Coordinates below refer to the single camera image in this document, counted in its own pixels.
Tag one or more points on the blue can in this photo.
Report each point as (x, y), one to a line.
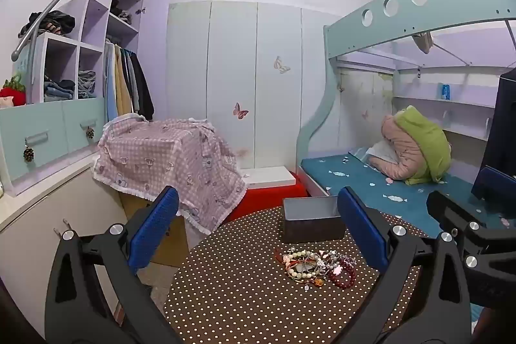
(445, 91)

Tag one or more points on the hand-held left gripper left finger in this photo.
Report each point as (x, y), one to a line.
(155, 231)

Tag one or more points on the light folded jeans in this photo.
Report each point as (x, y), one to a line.
(86, 84)

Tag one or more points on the grey hanging pouch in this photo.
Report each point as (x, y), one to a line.
(422, 42)

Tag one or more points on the pink butterfly sticker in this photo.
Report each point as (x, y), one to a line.
(240, 111)

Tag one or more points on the dark cloth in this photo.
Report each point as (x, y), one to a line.
(504, 134)

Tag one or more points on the lavender stair cabinet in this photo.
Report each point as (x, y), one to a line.
(96, 5)

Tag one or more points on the small pink plush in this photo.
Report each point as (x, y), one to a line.
(6, 102)

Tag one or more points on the lavender wall shelf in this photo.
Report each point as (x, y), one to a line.
(463, 104)

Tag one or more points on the metal tin box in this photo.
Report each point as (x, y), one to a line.
(310, 231)

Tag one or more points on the white pillow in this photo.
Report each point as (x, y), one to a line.
(383, 152)

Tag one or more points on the stack of folded jeans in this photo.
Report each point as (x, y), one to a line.
(58, 90)

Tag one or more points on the pink checked cloth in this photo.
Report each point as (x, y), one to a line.
(161, 154)

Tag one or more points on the pale butterfly sticker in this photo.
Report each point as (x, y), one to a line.
(282, 64)

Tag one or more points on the brown polka-dot tablecloth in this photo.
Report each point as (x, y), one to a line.
(242, 295)

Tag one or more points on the teal bunk bed frame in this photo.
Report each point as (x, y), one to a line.
(403, 19)

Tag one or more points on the cardboard box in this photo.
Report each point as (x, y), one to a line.
(177, 241)

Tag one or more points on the pink padded jacket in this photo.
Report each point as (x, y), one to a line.
(403, 150)

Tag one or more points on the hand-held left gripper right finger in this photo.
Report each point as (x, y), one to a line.
(363, 231)

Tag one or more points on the row of hanging clothes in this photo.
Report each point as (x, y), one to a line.
(123, 82)

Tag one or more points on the pile of dark clothes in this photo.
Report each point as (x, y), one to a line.
(52, 23)

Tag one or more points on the pinecone ornament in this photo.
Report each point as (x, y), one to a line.
(90, 133)
(29, 154)

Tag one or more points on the white wardrobe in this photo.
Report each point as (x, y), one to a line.
(229, 66)

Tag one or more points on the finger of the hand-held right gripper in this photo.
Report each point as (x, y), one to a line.
(498, 180)
(447, 209)

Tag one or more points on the white low cabinet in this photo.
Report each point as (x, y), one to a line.
(32, 247)

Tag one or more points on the folded dark clothes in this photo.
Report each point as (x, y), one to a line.
(121, 13)

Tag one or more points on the red strawberry plush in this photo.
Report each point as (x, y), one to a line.
(12, 88)

